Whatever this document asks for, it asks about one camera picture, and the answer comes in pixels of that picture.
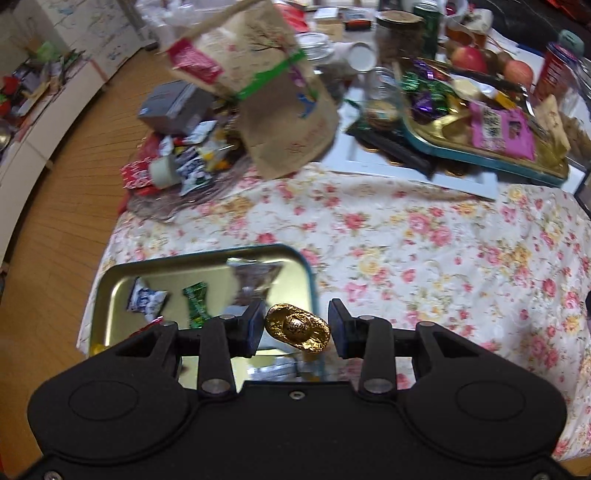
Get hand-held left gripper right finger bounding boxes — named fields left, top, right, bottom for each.
left=328, top=299, right=495, bottom=402

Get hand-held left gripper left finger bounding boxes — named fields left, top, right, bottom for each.
left=104, top=300, right=265, bottom=401

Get gold ingot chocolate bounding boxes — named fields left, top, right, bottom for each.
left=264, top=302, right=331, bottom=354

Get clear packet brown snack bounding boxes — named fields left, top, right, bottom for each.
left=226, top=258, right=283, bottom=306

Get green foil candy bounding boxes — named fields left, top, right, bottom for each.
left=182, top=282, right=212, bottom=329

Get red candy packet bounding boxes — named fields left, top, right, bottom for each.
left=133, top=316, right=165, bottom=334

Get white snack packet dark ends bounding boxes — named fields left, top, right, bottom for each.
left=126, top=277, right=170, bottom=320

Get floral tablecloth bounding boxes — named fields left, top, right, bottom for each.
left=76, top=161, right=591, bottom=463

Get pile of snack packets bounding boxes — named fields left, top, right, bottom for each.
left=122, top=134, right=260, bottom=223

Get white flat board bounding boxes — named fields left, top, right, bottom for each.
left=323, top=85, right=500, bottom=199

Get pale green tape roll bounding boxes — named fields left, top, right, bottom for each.
left=148, top=154, right=179, bottom=188

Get black chocolate coin tray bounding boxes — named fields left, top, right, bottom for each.
left=346, top=122, right=467, bottom=179

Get red patterned packet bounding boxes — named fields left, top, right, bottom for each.
left=121, top=159, right=153, bottom=190

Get brown paper bag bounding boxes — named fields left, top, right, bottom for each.
left=167, top=0, right=339, bottom=181

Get large teal tin tray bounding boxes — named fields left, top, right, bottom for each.
left=401, top=58, right=570, bottom=186

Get glass jar with lid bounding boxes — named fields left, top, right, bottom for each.
left=362, top=67, right=403, bottom=130

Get grey cardboard box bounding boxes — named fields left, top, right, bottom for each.
left=139, top=80, right=218, bottom=135

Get pile of foil candies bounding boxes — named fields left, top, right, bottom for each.
left=401, top=60, right=456, bottom=121

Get pink snack packet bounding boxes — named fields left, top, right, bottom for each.
left=468, top=102, right=537, bottom=162

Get white cabinet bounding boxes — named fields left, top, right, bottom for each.
left=0, top=60, right=105, bottom=265

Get beige snack packet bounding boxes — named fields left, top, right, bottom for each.
left=538, top=95, right=571, bottom=158

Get red apple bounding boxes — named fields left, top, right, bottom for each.
left=451, top=46, right=488, bottom=75
left=503, top=60, right=534, bottom=89

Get green drink can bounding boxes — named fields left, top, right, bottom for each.
left=412, top=2, right=440, bottom=59

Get white plastic bag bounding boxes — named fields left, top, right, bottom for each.
left=136, top=0, right=218, bottom=52

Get clear cookie jar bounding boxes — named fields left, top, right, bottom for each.
left=561, top=60, right=591, bottom=158

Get pile of stationery clutter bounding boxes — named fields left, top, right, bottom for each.
left=0, top=41, right=86, bottom=121

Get white box with drawings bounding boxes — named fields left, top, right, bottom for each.
left=44, top=0, right=153, bottom=79

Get red cylinder can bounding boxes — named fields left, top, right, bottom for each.
left=538, top=42, right=578, bottom=100

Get black sofa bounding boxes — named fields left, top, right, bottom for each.
left=462, top=0, right=591, bottom=62

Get mint green container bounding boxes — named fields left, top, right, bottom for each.
left=558, top=28, right=584, bottom=52

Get red cloth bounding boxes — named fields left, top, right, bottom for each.
left=549, top=0, right=591, bottom=20

